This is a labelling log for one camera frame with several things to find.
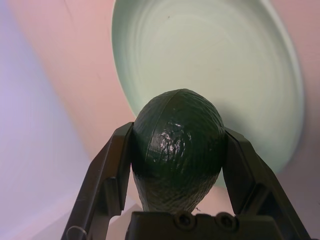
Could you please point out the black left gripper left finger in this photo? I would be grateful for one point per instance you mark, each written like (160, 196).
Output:
(105, 175)

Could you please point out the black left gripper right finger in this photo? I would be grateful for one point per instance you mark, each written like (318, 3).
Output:
(252, 185)

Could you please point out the dark green avocado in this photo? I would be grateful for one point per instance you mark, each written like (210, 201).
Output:
(177, 150)

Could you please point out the mint green plate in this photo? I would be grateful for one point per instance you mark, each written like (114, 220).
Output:
(212, 55)

